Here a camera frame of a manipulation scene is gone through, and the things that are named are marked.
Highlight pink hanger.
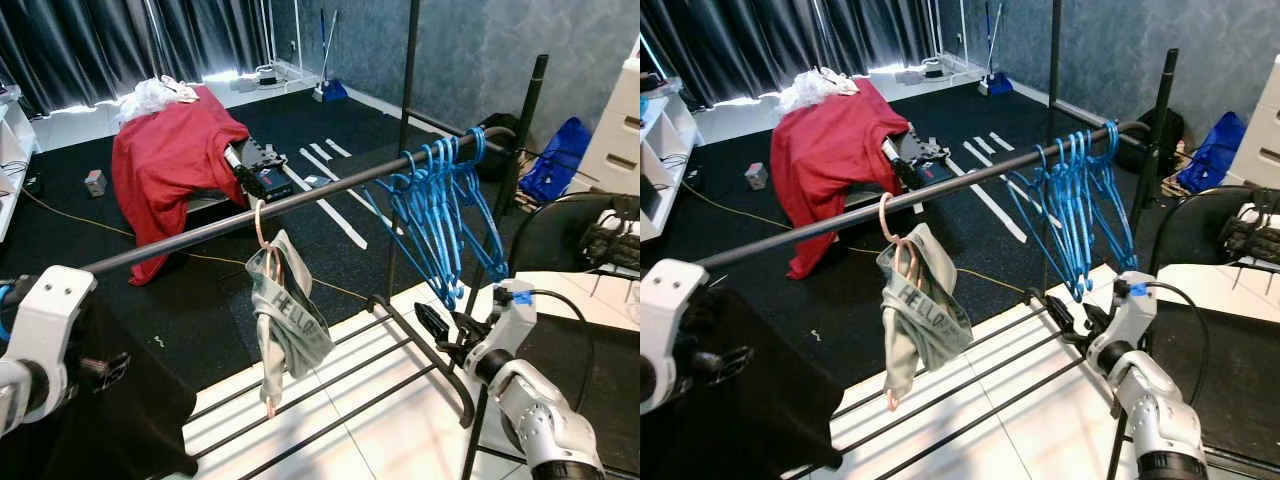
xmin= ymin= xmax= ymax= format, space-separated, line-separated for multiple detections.
xmin=252 ymin=198 xmax=286 ymax=419
xmin=877 ymin=190 xmax=921 ymax=413

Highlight black floor carpet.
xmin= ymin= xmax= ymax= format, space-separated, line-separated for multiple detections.
xmin=0 ymin=88 xmax=521 ymax=396
xmin=690 ymin=85 xmax=1181 ymax=401

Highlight black chair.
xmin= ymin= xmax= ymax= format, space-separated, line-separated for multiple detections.
xmin=1150 ymin=185 xmax=1280 ymax=273
xmin=508 ymin=192 xmax=641 ymax=281

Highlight grey-green printed garment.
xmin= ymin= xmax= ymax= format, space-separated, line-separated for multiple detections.
xmin=876 ymin=223 xmax=973 ymax=401
xmin=245 ymin=230 xmax=335 ymax=406

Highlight long white tape strip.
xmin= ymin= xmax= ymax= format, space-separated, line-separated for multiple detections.
xmin=945 ymin=158 xmax=1028 ymax=244
xmin=283 ymin=165 xmax=369 ymax=251

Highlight black backpack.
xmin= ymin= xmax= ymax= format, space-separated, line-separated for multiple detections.
xmin=475 ymin=113 xmax=523 ymax=183
xmin=1115 ymin=107 xmax=1186 ymax=176

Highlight blue bag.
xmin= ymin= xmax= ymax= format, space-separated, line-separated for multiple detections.
xmin=519 ymin=117 xmax=593 ymax=205
xmin=1176 ymin=111 xmax=1248 ymax=194

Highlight black equipment case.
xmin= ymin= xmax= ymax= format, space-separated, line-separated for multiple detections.
xmin=880 ymin=128 xmax=951 ymax=191
xmin=222 ymin=138 xmax=298 ymax=203

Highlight white shelf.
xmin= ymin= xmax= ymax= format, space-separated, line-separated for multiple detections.
xmin=640 ymin=35 xmax=701 ymax=243
xmin=0 ymin=85 xmax=43 ymax=243

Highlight red cloth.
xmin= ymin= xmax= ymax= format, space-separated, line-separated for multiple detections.
xmin=112 ymin=85 xmax=251 ymax=286
xmin=770 ymin=78 xmax=913 ymax=281

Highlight white drawer cabinet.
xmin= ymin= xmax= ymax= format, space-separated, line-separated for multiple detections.
xmin=1228 ymin=55 xmax=1280 ymax=191
xmin=568 ymin=55 xmax=641 ymax=198

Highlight blue mop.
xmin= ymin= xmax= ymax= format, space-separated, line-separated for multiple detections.
xmin=312 ymin=10 xmax=349 ymax=104
xmin=978 ymin=3 xmax=1014 ymax=98

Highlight white power strip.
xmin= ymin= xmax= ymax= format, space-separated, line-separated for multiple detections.
xmin=232 ymin=63 xmax=291 ymax=93
xmin=895 ymin=57 xmax=956 ymax=86

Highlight white crumpled cloth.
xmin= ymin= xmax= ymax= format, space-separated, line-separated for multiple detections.
xmin=777 ymin=67 xmax=861 ymax=114
xmin=117 ymin=75 xmax=201 ymax=124

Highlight dark curtains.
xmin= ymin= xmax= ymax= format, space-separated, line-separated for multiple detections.
xmin=640 ymin=0 xmax=941 ymax=109
xmin=0 ymin=0 xmax=276 ymax=116

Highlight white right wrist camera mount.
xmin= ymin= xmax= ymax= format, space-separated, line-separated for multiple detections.
xmin=1085 ymin=272 xmax=1159 ymax=363
xmin=463 ymin=282 xmax=538 ymax=373

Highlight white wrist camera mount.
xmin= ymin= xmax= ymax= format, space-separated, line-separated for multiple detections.
xmin=640 ymin=258 xmax=710 ymax=413
xmin=0 ymin=265 xmax=98 ymax=401
xmin=1085 ymin=272 xmax=1159 ymax=363
xmin=463 ymin=282 xmax=538 ymax=373

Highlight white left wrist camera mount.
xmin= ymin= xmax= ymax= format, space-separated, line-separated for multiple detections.
xmin=640 ymin=258 xmax=710 ymax=413
xmin=0 ymin=265 xmax=98 ymax=401

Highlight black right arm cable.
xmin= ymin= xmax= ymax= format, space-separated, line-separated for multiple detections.
xmin=515 ymin=288 xmax=597 ymax=413
xmin=1140 ymin=282 xmax=1211 ymax=406

